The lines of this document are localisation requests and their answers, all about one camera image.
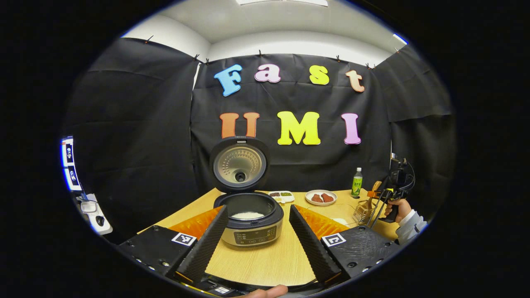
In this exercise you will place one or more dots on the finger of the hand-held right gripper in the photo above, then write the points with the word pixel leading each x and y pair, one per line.
pixel 383 207
pixel 373 193

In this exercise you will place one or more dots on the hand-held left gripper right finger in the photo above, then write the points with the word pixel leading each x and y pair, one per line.
pixel 314 248

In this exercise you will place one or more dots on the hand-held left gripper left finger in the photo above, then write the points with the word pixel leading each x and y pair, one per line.
pixel 203 248

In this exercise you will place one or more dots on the white rice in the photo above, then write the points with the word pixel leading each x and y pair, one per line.
pixel 247 215
pixel 339 221

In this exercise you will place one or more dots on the dark grey rice cooker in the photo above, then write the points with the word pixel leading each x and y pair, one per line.
pixel 252 234

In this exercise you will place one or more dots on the green label drink bottle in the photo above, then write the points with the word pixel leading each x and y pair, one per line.
pixel 357 184

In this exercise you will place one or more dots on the white round plate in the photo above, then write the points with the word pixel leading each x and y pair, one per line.
pixel 321 203

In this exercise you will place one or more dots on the brown meat piece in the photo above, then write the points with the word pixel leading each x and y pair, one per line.
pixel 317 198
pixel 327 198

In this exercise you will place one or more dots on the small white snack tray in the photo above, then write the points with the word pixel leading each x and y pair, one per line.
pixel 281 196

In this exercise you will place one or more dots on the black computer mouse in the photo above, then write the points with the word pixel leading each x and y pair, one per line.
pixel 100 220

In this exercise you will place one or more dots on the white side table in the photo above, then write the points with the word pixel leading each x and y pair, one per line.
pixel 96 211

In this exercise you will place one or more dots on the small white box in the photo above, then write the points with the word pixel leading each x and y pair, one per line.
pixel 88 206

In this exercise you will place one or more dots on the black backdrop cloth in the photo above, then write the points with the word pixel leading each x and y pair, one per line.
pixel 136 145

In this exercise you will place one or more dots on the white printed sheet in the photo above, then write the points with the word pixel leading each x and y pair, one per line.
pixel 68 153
pixel 73 177

